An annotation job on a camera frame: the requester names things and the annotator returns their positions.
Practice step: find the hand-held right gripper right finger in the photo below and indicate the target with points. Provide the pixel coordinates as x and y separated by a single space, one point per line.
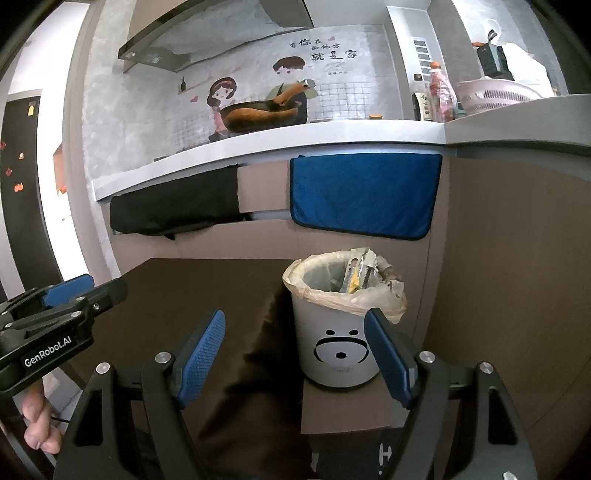
388 360

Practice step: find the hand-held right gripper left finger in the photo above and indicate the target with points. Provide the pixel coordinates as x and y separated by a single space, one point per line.
203 357

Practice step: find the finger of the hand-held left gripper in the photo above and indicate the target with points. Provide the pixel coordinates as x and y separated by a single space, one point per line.
104 295
69 288

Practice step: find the white trash bin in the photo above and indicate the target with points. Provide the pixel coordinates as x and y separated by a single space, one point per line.
323 332

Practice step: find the yellow snack wrapper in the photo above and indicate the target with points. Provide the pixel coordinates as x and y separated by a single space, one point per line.
353 282

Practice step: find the foil wrapper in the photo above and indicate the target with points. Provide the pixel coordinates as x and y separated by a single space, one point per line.
364 263

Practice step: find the translucent bin liner bag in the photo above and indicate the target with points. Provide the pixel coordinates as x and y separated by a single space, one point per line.
300 272

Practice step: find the person's left hand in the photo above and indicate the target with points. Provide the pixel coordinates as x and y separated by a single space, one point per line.
39 415

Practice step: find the black refrigerator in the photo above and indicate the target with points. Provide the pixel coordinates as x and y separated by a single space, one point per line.
23 221

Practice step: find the black cloth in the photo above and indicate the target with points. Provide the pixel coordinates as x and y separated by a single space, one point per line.
175 203

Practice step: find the blue towel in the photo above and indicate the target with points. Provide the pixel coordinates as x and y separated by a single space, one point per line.
364 194

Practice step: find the grey kitchen counter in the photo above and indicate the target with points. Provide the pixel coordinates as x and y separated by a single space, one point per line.
323 134

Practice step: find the brown wok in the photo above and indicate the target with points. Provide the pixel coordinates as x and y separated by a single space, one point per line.
258 115

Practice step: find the range hood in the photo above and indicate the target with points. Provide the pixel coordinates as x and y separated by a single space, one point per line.
152 50

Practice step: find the dark sauce bottle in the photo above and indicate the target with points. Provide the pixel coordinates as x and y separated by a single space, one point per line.
422 106

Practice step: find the pink plastic basket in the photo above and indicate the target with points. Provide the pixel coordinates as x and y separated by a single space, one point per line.
494 94

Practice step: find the white plastic bag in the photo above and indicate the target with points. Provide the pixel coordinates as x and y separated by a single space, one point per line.
526 60

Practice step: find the cartoon wall sticker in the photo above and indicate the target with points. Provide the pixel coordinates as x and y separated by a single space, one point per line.
226 94

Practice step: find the wall socket panel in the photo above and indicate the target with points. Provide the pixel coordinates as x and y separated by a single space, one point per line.
420 50

